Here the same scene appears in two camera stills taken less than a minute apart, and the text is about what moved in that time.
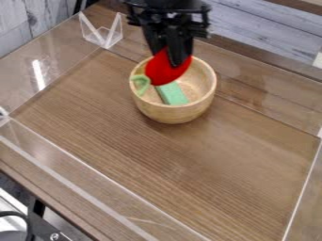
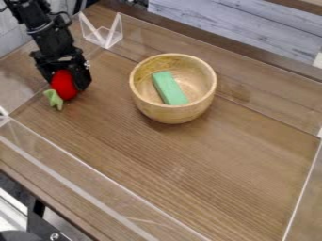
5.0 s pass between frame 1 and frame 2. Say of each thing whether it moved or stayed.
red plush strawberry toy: moved
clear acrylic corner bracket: stayed
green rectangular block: stayed
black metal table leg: stayed
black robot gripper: moved
